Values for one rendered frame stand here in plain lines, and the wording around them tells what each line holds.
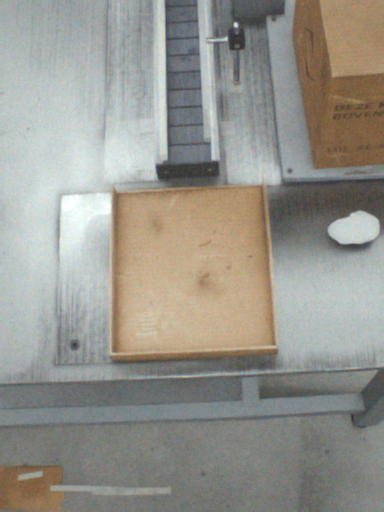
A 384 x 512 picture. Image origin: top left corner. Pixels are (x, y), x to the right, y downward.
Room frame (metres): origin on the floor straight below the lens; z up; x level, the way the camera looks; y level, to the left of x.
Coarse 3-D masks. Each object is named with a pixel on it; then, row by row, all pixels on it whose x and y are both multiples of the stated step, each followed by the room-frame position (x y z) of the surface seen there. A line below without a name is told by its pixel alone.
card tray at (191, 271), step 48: (144, 192) 0.60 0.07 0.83; (192, 192) 0.59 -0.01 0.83; (240, 192) 0.58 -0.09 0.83; (144, 240) 0.51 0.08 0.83; (192, 240) 0.50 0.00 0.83; (240, 240) 0.49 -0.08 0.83; (144, 288) 0.42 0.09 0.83; (192, 288) 0.41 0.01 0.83; (240, 288) 0.40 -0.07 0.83; (144, 336) 0.34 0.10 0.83; (192, 336) 0.33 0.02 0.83; (240, 336) 0.32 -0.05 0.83
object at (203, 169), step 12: (156, 0) 0.99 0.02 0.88; (156, 12) 0.96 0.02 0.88; (156, 24) 0.93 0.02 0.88; (156, 36) 0.90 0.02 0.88; (156, 48) 0.87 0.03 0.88; (156, 60) 0.84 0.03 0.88; (156, 72) 0.82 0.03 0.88; (156, 84) 0.79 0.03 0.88; (156, 96) 0.76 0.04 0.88; (156, 108) 0.74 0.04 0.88; (156, 120) 0.71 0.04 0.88; (216, 120) 0.70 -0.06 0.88; (156, 132) 0.69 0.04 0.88; (216, 132) 0.67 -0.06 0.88; (156, 144) 0.66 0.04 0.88; (216, 144) 0.65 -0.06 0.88; (156, 156) 0.64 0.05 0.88; (216, 156) 0.63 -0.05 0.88; (156, 168) 0.62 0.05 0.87; (168, 168) 0.62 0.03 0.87; (180, 168) 0.62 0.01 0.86; (192, 168) 0.62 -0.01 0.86; (204, 168) 0.62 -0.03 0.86; (216, 168) 0.61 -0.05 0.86
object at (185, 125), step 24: (168, 0) 0.98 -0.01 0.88; (192, 0) 0.97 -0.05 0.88; (168, 24) 0.92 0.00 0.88; (192, 24) 0.92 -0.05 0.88; (168, 48) 0.87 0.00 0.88; (192, 48) 0.86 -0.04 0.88; (168, 72) 0.81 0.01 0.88; (192, 72) 0.81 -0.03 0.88; (168, 96) 0.76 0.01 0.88; (192, 96) 0.75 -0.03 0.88; (168, 120) 0.71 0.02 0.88; (192, 120) 0.70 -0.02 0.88; (168, 144) 0.66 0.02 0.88; (192, 144) 0.65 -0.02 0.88
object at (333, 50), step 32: (320, 0) 0.73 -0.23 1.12; (352, 0) 0.72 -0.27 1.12; (320, 32) 0.69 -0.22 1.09; (352, 32) 0.67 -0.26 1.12; (320, 64) 0.66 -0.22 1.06; (352, 64) 0.61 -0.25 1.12; (320, 96) 0.63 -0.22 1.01; (352, 96) 0.59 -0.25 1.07; (320, 128) 0.60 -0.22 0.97; (352, 128) 0.59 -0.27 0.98; (320, 160) 0.59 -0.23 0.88; (352, 160) 0.59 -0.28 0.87
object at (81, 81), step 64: (0, 0) 1.07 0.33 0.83; (64, 0) 1.06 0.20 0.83; (128, 0) 1.04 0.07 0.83; (0, 64) 0.92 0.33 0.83; (64, 64) 0.90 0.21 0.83; (128, 64) 0.88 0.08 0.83; (256, 64) 0.84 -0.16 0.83; (0, 128) 0.77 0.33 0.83; (64, 128) 0.75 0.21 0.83; (128, 128) 0.74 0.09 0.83; (256, 128) 0.70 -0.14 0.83; (0, 192) 0.64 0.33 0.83; (64, 192) 0.62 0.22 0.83; (320, 192) 0.56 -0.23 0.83; (0, 256) 0.51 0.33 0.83; (64, 256) 0.50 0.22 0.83; (320, 256) 0.44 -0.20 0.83; (0, 320) 0.40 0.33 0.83; (64, 320) 0.39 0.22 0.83; (320, 320) 0.34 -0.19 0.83; (0, 384) 0.29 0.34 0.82
